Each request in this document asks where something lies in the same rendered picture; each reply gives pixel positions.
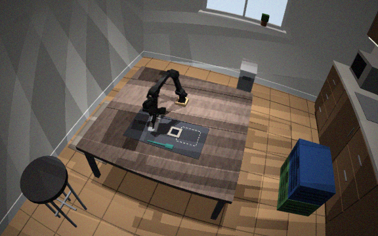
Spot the cream square tile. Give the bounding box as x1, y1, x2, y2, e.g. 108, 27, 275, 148
167, 127, 182, 138

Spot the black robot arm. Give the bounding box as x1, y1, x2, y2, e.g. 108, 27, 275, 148
142, 69, 188, 115

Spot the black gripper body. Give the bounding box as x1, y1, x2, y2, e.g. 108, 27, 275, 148
142, 102, 166, 114

